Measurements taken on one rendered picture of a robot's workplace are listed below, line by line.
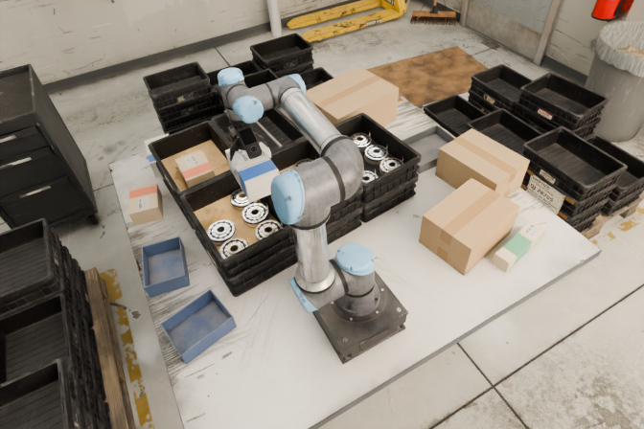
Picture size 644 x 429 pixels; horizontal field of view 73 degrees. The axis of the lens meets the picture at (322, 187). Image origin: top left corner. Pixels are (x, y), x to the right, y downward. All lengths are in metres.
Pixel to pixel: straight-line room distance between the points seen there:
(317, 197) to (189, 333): 0.86
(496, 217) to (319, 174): 0.92
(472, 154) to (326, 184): 1.11
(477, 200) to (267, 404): 1.04
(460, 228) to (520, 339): 0.96
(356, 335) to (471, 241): 0.53
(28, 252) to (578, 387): 2.65
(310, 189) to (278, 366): 0.75
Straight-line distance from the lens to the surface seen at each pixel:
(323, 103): 2.17
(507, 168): 1.95
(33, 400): 2.06
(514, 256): 1.77
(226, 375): 1.56
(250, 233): 1.69
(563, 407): 2.41
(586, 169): 2.68
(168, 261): 1.87
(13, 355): 2.36
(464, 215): 1.71
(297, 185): 0.95
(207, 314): 1.68
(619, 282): 2.90
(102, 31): 4.72
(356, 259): 1.32
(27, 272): 2.45
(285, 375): 1.52
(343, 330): 1.46
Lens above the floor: 2.10
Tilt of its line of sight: 44 degrees down
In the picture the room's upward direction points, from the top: 4 degrees counter-clockwise
